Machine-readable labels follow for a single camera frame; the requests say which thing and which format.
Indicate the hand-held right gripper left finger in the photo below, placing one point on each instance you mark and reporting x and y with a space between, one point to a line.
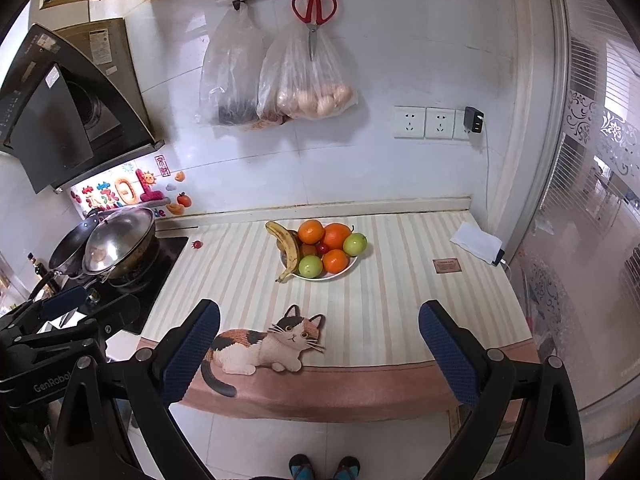
192 355

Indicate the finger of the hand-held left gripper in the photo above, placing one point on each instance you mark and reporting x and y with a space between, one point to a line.
62 302
110 312

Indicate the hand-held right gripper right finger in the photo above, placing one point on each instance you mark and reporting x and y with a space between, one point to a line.
447 355

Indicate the white ceramic plate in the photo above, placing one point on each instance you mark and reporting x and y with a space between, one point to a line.
351 261

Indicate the yellow banana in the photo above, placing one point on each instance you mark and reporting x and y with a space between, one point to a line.
290 250

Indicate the green apple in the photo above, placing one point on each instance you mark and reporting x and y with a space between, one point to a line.
355 244
310 266

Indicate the dark red apple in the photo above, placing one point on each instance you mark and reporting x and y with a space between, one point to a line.
308 249

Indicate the large orange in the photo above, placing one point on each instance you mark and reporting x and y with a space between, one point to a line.
337 235

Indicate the dark sauce bottle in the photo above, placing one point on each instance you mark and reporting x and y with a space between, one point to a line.
36 266

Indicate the black frying pan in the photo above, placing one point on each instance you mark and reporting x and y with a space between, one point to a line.
67 247

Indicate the black gas stove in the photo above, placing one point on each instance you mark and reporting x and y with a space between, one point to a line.
160 270

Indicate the steel wok with lid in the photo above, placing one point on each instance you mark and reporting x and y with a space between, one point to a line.
120 240

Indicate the striped cat-print tablecloth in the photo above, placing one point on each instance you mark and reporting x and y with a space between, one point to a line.
400 285

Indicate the brown card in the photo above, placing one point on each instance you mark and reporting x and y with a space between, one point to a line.
446 266

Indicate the black phone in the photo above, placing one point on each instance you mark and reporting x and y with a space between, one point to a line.
498 258

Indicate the white folded cloth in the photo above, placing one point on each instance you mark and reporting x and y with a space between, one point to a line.
475 241

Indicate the person's right shoe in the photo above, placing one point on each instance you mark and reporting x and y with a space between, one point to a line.
347 468

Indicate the frosted glass sliding door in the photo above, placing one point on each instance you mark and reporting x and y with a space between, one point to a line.
575 260

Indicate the black range hood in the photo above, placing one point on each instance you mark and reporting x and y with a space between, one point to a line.
50 115

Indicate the black plug charger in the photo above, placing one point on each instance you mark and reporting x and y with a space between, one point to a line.
474 120

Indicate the clear plastic bag dark contents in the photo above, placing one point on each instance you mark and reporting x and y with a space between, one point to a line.
227 60

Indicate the pile of brown eggs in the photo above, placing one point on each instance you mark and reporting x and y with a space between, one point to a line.
320 102

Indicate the clear plastic bag with eggs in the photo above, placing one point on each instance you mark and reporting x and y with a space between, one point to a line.
297 67

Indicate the colourful wall stickers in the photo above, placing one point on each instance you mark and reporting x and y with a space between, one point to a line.
125 192

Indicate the white wall socket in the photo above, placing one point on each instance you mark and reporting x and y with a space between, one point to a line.
409 122
459 130
440 123

